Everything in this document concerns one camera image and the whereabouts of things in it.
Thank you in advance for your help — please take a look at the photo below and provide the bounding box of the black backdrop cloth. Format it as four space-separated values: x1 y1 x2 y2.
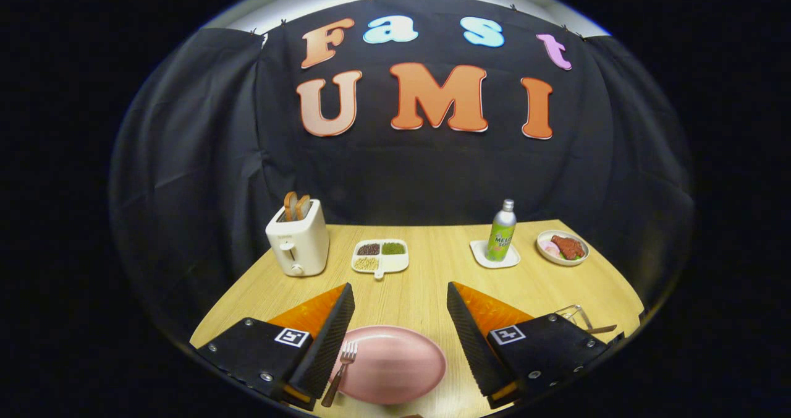
110 0 696 344

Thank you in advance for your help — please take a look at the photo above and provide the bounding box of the white square coaster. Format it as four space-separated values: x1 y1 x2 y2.
470 239 521 269

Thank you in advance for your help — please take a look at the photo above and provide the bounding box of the white oval food bowl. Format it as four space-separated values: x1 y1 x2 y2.
536 230 590 266

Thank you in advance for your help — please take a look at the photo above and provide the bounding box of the pink round plate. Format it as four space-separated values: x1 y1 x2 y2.
329 325 447 405

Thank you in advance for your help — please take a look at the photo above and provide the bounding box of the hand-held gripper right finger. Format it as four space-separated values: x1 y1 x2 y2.
446 281 625 410

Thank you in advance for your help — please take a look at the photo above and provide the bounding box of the wooden-handled metal fork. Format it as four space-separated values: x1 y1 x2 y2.
321 341 358 407

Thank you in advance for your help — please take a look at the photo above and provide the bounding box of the white divided dish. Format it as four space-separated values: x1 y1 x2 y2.
351 239 410 280

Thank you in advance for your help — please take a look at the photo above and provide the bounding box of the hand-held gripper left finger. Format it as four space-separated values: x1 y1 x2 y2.
190 282 357 412

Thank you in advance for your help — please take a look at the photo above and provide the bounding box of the green soda bottle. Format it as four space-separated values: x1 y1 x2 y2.
486 199 517 262

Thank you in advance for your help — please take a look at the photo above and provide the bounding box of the white toaster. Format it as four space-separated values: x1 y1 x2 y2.
266 199 330 277

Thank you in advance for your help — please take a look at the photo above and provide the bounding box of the metal wire cutlery rack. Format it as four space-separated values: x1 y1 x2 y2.
554 304 597 333

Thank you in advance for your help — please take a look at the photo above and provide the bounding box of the red meat piece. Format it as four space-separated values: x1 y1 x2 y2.
551 235 585 260

